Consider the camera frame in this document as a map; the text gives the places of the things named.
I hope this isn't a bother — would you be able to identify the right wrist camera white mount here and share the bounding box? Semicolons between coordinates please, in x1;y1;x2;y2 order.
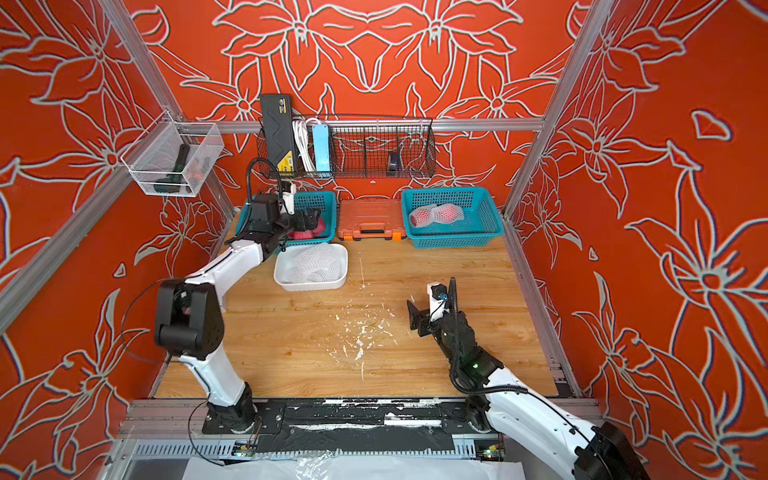
427;282;448;321

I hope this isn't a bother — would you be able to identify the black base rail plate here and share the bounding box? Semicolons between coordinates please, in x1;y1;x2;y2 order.
190;397;507;461

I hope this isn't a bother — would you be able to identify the light blue flat box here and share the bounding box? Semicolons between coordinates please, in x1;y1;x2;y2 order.
312;124;332;176

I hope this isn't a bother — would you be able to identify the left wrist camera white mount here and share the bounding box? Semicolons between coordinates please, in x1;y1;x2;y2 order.
281;182;297;215

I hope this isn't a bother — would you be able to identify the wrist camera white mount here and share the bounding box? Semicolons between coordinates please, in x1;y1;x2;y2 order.
281;182;297;215
427;282;448;321

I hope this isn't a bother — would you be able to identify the white plastic tray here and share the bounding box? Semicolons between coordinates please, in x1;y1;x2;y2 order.
273;243;348;292

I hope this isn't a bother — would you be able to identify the white coiled cable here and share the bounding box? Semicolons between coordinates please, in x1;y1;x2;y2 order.
292;118;319;175

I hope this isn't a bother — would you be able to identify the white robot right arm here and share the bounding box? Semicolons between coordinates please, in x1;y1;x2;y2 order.
406;299;649;479

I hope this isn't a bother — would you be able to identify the black wire wall basket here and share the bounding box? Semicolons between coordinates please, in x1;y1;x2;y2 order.
256;115;437;180

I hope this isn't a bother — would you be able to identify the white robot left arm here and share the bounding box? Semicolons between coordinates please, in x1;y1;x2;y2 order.
154;194;326;434

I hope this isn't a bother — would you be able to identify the teal empty basket left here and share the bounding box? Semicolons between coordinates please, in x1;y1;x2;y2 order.
229;191;337;247

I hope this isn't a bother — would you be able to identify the teal basket with netted apples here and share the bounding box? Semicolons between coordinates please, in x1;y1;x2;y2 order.
401;187;504;249

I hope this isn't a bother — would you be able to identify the clear acrylic wall box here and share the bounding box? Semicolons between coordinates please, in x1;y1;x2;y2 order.
120;111;224;198

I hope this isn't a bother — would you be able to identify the black box with yellow label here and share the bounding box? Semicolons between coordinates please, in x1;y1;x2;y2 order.
260;94;297;174

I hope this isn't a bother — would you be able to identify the orange plastic tool case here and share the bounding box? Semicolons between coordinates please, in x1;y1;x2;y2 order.
336;198;407;241

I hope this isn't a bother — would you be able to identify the dark green tool handle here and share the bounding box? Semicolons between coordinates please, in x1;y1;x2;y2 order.
154;143;190;194

